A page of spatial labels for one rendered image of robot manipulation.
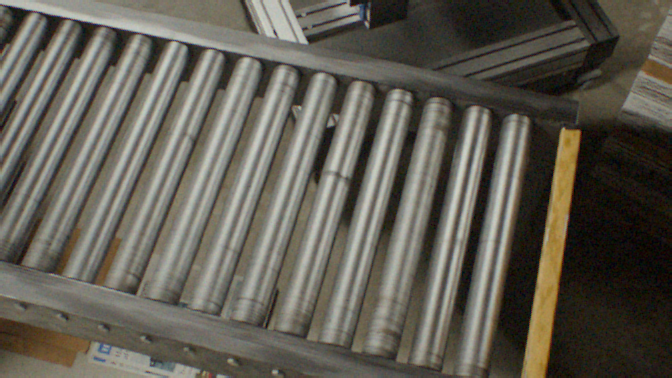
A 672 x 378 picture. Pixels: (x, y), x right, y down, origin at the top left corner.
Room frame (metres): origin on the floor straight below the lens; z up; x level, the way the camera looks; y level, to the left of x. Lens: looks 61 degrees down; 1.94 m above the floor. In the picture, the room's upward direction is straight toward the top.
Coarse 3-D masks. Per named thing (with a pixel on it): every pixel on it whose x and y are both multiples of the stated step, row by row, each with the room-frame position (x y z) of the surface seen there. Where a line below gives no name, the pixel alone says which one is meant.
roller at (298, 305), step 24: (360, 96) 0.81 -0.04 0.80; (360, 120) 0.77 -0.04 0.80; (336, 144) 0.72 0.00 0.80; (360, 144) 0.73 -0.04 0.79; (336, 168) 0.67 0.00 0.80; (336, 192) 0.63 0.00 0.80; (312, 216) 0.59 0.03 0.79; (336, 216) 0.59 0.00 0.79; (312, 240) 0.55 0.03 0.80; (312, 264) 0.51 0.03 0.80; (288, 288) 0.48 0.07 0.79; (312, 288) 0.48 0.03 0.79; (288, 312) 0.44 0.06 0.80; (312, 312) 0.44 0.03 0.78
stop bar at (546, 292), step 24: (576, 144) 0.71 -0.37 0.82; (576, 168) 0.67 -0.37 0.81; (552, 192) 0.62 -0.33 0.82; (552, 216) 0.58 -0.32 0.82; (552, 240) 0.54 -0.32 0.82; (552, 264) 0.50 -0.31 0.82; (552, 288) 0.47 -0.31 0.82; (552, 312) 0.43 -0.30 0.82; (528, 336) 0.40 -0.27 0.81; (528, 360) 0.36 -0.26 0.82
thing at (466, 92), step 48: (0, 0) 1.02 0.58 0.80; (48, 0) 1.02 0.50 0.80; (192, 48) 0.92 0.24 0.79; (240, 48) 0.91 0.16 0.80; (288, 48) 0.91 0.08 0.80; (336, 96) 0.85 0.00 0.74; (384, 96) 0.83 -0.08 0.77; (432, 96) 0.81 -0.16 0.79; (480, 96) 0.81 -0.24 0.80; (528, 96) 0.81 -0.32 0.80
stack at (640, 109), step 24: (648, 96) 0.99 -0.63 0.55; (624, 120) 1.00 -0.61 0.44; (648, 120) 0.98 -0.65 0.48; (624, 144) 0.99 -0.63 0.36; (600, 168) 1.00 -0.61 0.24; (624, 168) 0.98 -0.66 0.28; (648, 168) 0.96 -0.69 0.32; (624, 192) 0.96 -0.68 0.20; (648, 192) 0.94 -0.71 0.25; (576, 216) 1.00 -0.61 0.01; (600, 216) 0.97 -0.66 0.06; (624, 216) 0.94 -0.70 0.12; (624, 240) 0.93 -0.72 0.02
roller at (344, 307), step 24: (408, 96) 0.81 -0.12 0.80; (384, 120) 0.77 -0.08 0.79; (408, 120) 0.77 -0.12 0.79; (384, 144) 0.72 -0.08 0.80; (384, 168) 0.67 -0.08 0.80; (360, 192) 0.64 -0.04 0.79; (384, 192) 0.63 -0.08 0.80; (360, 216) 0.59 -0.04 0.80; (384, 216) 0.60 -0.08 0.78; (360, 240) 0.55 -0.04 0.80; (360, 264) 0.51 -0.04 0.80; (336, 288) 0.48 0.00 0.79; (360, 288) 0.48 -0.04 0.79; (336, 312) 0.44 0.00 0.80; (360, 312) 0.45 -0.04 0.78; (336, 336) 0.40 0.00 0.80
